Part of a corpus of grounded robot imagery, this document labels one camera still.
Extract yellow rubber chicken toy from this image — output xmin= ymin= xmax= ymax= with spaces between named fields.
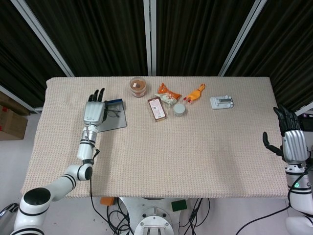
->
xmin=183 ymin=83 xmax=206 ymax=103

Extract eyeglasses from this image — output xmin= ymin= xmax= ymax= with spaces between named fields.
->
xmin=105 ymin=106 xmax=122 ymax=119

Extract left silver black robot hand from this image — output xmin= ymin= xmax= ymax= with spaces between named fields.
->
xmin=83 ymin=87 xmax=110 ymax=127

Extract beige woven tablecloth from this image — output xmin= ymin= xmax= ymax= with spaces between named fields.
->
xmin=20 ymin=76 xmax=289 ymax=198

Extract black pleated curtain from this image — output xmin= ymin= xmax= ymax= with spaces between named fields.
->
xmin=156 ymin=0 xmax=256 ymax=77
xmin=24 ymin=0 xmax=149 ymax=77
xmin=0 ymin=0 xmax=68 ymax=108
xmin=226 ymin=0 xmax=313 ymax=118

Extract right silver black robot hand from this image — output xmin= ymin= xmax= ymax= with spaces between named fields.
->
xmin=262 ymin=105 xmax=310 ymax=164

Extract chrome metal bar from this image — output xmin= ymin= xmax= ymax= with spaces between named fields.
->
xmin=0 ymin=202 xmax=19 ymax=216

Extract orange block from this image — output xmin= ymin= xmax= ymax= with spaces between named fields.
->
xmin=100 ymin=197 xmax=115 ymax=207

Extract brown snack bar packet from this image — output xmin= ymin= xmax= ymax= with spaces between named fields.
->
xmin=147 ymin=96 xmax=169 ymax=122

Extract blue glasses case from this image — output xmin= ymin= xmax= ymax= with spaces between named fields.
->
xmin=97 ymin=98 xmax=129 ymax=133

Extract clear plastic snack jar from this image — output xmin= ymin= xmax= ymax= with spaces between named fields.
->
xmin=129 ymin=76 xmax=149 ymax=98

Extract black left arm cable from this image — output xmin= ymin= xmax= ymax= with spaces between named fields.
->
xmin=89 ymin=146 xmax=135 ymax=235

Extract grey aluminium frame post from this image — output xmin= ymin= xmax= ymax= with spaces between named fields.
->
xmin=143 ymin=0 xmax=157 ymax=76
xmin=11 ymin=0 xmax=74 ymax=77
xmin=0 ymin=84 xmax=42 ymax=115
xmin=292 ymin=101 xmax=313 ymax=118
xmin=218 ymin=0 xmax=269 ymax=77

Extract orange white snack bag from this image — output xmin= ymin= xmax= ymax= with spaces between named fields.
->
xmin=156 ymin=82 xmax=183 ymax=106

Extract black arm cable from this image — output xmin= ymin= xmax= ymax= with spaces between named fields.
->
xmin=233 ymin=168 xmax=313 ymax=235
xmin=89 ymin=146 xmax=135 ymax=235

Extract brown cardboard box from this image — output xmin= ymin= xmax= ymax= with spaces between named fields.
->
xmin=0 ymin=92 xmax=30 ymax=141

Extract white grey stapler device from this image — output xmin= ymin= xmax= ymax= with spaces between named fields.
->
xmin=209 ymin=94 xmax=235 ymax=111

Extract green block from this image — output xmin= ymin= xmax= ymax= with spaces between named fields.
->
xmin=171 ymin=199 xmax=188 ymax=212

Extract black screen monitor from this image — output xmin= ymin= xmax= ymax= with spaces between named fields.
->
xmin=299 ymin=113 xmax=313 ymax=132

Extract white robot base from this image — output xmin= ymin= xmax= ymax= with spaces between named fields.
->
xmin=118 ymin=197 xmax=186 ymax=235

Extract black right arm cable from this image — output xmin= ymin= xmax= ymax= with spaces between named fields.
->
xmin=233 ymin=168 xmax=313 ymax=235

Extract small grey white jar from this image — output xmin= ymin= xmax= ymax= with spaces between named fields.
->
xmin=173 ymin=103 xmax=187 ymax=118

